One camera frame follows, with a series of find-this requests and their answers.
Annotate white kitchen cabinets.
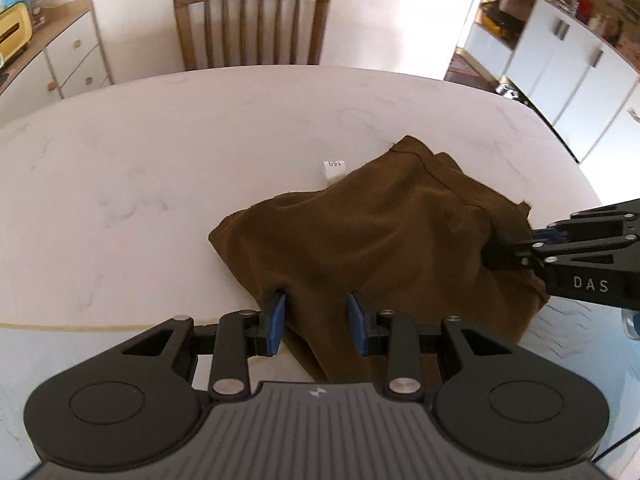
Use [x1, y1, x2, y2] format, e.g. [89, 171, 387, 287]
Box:
[467, 0, 640, 163]

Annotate wooden slat-back chair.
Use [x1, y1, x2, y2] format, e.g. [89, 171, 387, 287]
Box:
[172, 0, 333, 72]

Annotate small white tag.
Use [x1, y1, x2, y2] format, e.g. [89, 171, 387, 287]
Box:
[320, 159, 347, 182]

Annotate yellow and black box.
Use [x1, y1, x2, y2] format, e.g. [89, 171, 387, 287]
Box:
[479, 1, 525, 41]

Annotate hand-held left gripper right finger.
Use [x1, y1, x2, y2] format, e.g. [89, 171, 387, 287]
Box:
[346, 291, 518, 401]

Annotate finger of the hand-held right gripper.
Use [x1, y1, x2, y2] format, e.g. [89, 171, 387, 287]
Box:
[481, 232, 640, 272]
[531, 199, 640, 244]

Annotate white sideboard with wooden top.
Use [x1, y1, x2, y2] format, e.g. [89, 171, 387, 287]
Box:
[0, 0, 115, 123]

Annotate brown garment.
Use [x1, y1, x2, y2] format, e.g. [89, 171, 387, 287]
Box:
[207, 135, 551, 383]

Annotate yellow countertop appliance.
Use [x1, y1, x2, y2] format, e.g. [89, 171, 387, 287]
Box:
[0, 7, 35, 62]

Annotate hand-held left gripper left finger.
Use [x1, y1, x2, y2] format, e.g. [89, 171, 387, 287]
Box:
[120, 291, 289, 403]

